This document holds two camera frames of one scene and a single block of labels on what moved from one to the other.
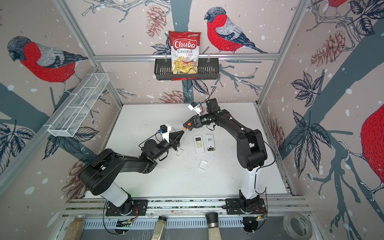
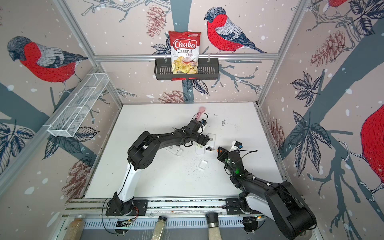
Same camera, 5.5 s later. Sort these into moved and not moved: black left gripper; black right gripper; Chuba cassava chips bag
Moved: black right gripper; black left gripper
Not moved: Chuba cassava chips bag
